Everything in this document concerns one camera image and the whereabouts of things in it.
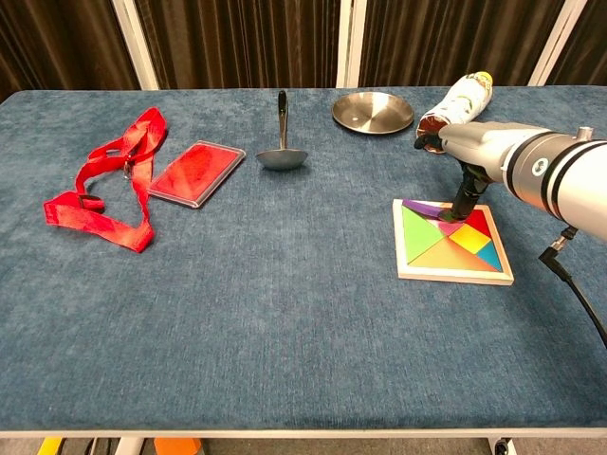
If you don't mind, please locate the steel ladle black handle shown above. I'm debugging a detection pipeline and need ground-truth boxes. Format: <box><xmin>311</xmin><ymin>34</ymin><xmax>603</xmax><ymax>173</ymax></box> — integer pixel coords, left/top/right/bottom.
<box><xmin>255</xmin><ymin>89</ymin><xmax>308</xmax><ymax>172</ymax></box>

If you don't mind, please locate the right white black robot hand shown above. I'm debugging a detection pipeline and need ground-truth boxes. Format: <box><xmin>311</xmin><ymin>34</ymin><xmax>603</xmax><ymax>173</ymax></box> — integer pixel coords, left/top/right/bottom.
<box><xmin>414</xmin><ymin>121</ymin><xmax>542</xmax><ymax>224</ymax></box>

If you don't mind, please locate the white screen frame post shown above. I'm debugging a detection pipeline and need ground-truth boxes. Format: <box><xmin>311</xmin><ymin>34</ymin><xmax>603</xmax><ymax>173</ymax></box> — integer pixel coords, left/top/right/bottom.
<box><xmin>112</xmin><ymin>0</ymin><xmax>160</xmax><ymax>91</ymax></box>
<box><xmin>335</xmin><ymin>0</ymin><xmax>369</xmax><ymax>89</ymax></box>
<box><xmin>528</xmin><ymin>0</ymin><xmax>588</xmax><ymax>87</ymax></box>

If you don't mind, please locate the green triangle tangram piece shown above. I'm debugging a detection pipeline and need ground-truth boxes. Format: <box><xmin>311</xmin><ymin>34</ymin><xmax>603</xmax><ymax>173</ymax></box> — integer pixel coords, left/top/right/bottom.
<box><xmin>402</xmin><ymin>207</ymin><xmax>451</xmax><ymax>264</ymax></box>

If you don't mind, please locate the red clear badge holder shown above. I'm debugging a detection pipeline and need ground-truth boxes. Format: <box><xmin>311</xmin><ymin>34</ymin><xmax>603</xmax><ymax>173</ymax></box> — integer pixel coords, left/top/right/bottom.
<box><xmin>147</xmin><ymin>139</ymin><xmax>248</xmax><ymax>209</ymax></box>

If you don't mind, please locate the red triangle tangram piece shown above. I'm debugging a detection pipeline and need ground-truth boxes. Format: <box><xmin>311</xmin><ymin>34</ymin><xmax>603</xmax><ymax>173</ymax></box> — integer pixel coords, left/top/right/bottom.
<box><xmin>466</xmin><ymin>208</ymin><xmax>491</xmax><ymax>237</ymax></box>

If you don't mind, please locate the brown curtain panel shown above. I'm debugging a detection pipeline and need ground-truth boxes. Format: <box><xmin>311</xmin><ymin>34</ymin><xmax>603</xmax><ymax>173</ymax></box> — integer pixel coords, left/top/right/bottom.
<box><xmin>135</xmin><ymin>0</ymin><xmax>342</xmax><ymax>90</ymax></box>
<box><xmin>549</xmin><ymin>0</ymin><xmax>607</xmax><ymax>86</ymax></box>
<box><xmin>358</xmin><ymin>0</ymin><xmax>568</xmax><ymax>88</ymax></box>
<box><xmin>0</xmin><ymin>0</ymin><xmax>141</xmax><ymax>103</ymax></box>

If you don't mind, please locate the round steel plate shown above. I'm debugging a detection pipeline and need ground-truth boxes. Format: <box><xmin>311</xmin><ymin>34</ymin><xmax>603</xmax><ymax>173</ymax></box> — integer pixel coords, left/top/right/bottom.
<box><xmin>331</xmin><ymin>92</ymin><xmax>415</xmax><ymax>136</ymax></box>

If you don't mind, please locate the red lanyard strap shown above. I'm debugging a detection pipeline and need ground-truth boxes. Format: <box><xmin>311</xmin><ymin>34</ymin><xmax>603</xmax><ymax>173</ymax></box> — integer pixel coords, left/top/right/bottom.
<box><xmin>43</xmin><ymin>106</ymin><xmax>169</xmax><ymax>254</ymax></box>

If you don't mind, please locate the tea bottle yellow cap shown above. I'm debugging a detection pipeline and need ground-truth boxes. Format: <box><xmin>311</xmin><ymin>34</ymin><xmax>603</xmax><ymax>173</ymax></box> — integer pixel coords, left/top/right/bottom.
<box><xmin>415</xmin><ymin>70</ymin><xmax>495</xmax><ymax>155</ymax></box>

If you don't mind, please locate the purple parallelogram tangram piece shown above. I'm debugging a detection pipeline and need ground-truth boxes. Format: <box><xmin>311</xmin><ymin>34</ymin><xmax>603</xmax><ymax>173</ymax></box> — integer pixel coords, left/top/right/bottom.
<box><xmin>401</xmin><ymin>198</ymin><xmax>451</xmax><ymax>222</ymax></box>

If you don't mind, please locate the yellow square tangram piece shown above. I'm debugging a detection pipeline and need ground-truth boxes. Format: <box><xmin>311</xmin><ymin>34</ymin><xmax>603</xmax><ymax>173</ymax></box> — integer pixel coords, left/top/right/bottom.
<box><xmin>449</xmin><ymin>223</ymin><xmax>492</xmax><ymax>257</ymax></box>

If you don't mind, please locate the blue triangle puzzle piece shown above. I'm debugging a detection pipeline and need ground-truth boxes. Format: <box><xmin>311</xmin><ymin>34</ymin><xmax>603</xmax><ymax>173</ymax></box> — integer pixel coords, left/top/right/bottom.
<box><xmin>475</xmin><ymin>241</ymin><xmax>503</xmax><ymax>272</ymax></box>

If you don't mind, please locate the blue table cloth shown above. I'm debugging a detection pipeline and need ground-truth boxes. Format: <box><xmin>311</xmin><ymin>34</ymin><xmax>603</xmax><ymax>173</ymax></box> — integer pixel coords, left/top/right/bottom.
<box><xmin>0</xmin><ymin>86</ymin><xmax>607</xmax><ymax>432</ymax></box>

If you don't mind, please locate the white wooden tangram tray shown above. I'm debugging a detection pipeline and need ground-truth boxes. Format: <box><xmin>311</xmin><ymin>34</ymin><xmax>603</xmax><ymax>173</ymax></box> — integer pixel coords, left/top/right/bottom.
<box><xmin>392</xmin><ymin>198</ymin><xmax>516</xmax><ymax>286</ymax></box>

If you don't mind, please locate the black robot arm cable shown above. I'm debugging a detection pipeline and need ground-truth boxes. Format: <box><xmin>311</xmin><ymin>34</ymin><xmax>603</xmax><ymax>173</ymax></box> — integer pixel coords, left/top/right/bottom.
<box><xmin>538</xmin><ymin>226</ymin><xmax>607</xmax><ymax>350</ymax></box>

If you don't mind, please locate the orange triangle tangram piece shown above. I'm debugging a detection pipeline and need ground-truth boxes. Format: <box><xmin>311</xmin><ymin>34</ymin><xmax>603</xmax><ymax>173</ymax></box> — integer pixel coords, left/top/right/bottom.
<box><xmin>408</xmin><ymin>235</ymin><xmax>503</xmax><ymax>273</ymax></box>

